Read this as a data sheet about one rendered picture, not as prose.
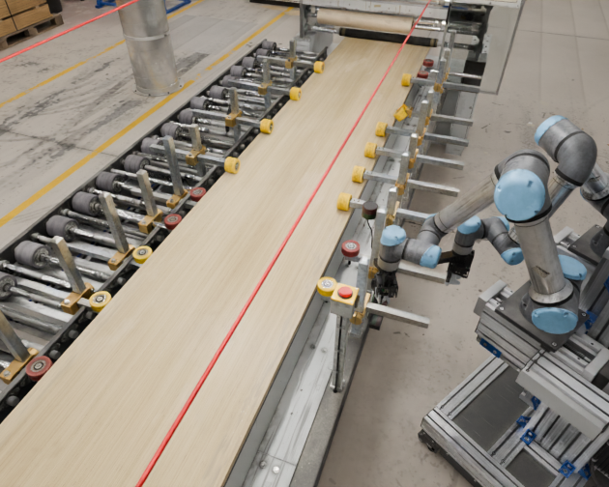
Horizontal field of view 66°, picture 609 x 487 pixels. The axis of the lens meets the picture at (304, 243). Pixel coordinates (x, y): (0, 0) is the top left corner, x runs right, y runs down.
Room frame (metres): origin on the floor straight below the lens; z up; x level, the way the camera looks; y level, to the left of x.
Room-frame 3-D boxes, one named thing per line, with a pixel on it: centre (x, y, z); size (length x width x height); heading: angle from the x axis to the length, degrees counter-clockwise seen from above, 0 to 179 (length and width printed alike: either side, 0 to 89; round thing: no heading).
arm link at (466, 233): (1.35, -0.62, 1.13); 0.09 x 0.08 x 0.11; 102
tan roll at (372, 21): (4.06, -0.69, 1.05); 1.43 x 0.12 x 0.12; 70
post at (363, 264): (1.19, -0.21, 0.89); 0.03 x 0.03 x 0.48; 70
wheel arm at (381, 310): (1.21, -0.28, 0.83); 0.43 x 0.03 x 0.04; 70
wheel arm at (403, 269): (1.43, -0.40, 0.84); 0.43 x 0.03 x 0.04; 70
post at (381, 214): (1.42, -0.30, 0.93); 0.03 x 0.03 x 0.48; 70
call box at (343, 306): (0.94, -0.12, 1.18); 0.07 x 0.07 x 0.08; 70
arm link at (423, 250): (1.11, -0.39, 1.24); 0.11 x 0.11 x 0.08; 63
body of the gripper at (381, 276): (1.13, -0.29, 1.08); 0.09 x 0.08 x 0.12; 1
